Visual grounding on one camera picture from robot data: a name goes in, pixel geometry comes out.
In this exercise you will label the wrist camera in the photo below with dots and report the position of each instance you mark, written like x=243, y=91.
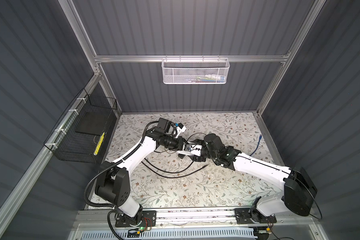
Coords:
x=180, y=128
x=193, y=147

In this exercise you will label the yellow item in basket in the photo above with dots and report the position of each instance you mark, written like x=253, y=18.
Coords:
x=99, y=144

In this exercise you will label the white mesh wall basket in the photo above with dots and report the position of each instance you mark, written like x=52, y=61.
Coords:
x=195, y=72

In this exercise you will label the white box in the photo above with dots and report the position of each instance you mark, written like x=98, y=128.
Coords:
x=190, y=153

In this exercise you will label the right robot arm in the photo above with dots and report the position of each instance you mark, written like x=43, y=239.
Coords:
x=297, y=191

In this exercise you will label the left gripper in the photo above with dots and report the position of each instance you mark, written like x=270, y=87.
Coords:
x=180, y=142

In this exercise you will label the black wire wall basket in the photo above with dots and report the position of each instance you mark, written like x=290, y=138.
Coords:
x=67, y=145

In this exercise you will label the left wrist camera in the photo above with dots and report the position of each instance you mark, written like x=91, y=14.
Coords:
x=180, y=128

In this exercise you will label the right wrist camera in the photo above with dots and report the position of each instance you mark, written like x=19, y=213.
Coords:
x=193, y=147

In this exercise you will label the black pad in basket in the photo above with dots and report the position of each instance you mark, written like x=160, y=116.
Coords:
x=92, y=124

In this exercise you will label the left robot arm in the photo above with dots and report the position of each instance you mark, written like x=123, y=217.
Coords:
x=111, y=186

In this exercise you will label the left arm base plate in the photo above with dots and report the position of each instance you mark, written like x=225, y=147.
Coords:
x=143, y=218

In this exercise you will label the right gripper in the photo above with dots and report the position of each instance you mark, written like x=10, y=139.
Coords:
x=199, y=158

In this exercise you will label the white ventilated cable duct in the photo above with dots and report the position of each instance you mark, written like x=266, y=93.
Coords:
x=191, y=234

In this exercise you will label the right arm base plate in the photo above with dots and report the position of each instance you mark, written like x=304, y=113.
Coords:
x=249, y=216

